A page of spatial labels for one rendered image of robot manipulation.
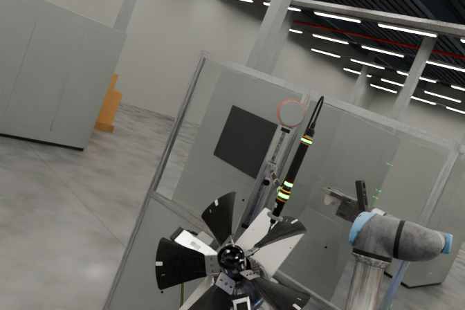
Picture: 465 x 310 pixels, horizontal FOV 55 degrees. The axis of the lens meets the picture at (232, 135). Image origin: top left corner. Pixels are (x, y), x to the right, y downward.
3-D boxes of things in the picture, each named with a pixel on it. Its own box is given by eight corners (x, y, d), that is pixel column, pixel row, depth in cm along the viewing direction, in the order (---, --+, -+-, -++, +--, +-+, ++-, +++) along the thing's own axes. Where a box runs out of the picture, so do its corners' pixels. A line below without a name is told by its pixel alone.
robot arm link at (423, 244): (445, 230, 123) (454, 228, 165) (403, 220, 129) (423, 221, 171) (437, 272, 122) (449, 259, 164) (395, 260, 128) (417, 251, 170)
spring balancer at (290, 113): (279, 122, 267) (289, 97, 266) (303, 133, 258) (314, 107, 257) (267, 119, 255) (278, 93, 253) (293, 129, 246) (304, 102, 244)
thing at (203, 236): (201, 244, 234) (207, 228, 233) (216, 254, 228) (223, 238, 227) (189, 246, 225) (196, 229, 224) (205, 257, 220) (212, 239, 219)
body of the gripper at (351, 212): (333, 214, 171) (362, 228, 165) (342, 193, 171) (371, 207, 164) (340, 213, 178) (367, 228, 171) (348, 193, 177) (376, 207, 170)
